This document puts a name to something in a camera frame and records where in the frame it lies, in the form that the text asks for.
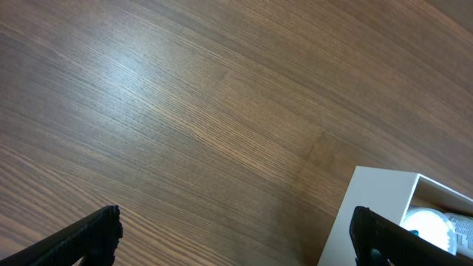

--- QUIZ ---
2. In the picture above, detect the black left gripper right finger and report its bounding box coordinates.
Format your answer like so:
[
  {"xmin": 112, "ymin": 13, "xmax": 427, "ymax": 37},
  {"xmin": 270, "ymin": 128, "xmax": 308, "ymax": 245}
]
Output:
[{"xmin": 349, "ymin": 206, "xmax": 470, "ymax": 266}]

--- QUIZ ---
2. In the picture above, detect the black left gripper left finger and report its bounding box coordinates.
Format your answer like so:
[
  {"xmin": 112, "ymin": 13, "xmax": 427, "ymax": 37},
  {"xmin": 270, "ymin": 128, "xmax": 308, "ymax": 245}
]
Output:
[{"xmin": 1, "ymin": 205, "xmax": 123, "ymax": 266}]

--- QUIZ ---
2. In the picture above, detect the cotton swab round container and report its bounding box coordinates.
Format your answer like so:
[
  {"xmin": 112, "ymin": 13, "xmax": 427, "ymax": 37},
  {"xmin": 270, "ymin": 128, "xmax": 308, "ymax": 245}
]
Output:
[{"xmin": 401, "ymin": 206, "xmax": 472, "ymax": 259}]

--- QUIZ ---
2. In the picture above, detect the white open cardboard box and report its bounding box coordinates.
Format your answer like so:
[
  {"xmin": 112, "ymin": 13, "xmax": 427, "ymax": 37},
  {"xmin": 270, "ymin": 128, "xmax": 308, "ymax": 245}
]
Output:
[{"xmin": 318, "ymin": 166, "xmax": 472, "ymax": 266}]

